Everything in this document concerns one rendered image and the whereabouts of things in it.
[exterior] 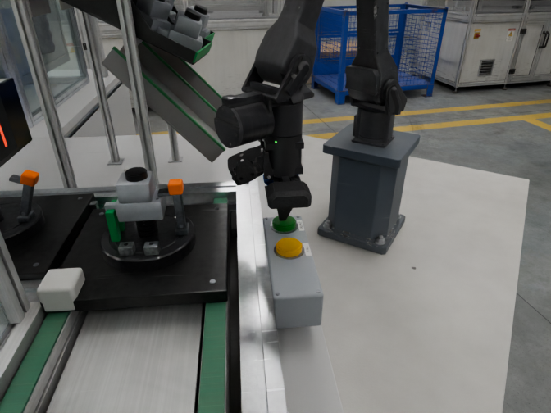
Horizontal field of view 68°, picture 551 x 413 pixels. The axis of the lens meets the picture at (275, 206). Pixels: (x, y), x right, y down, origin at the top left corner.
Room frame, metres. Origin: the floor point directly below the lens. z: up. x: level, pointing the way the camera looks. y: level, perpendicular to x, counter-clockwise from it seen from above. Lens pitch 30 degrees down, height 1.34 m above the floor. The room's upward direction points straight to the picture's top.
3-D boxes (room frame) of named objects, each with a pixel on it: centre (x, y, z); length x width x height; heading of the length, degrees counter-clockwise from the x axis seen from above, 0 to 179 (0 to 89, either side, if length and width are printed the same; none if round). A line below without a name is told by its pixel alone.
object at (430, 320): (0.77, -0.14, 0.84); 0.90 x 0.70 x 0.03; 150
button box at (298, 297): (0.52, -0.02, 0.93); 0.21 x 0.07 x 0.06; 5
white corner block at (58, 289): (0.42, 0.28, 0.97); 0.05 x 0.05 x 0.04; 5
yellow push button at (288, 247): (0.52, -0.02, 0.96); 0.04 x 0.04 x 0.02
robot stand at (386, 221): (0.74, -0.19, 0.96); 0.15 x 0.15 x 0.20; 60
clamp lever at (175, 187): (0.53, 0.15, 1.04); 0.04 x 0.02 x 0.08; 95
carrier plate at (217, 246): (0.53, 0.19, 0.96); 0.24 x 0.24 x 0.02; 5
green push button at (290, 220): (0.59, -0.01, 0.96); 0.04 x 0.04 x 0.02
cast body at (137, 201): (0.52, 0.21, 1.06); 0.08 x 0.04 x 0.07; 96
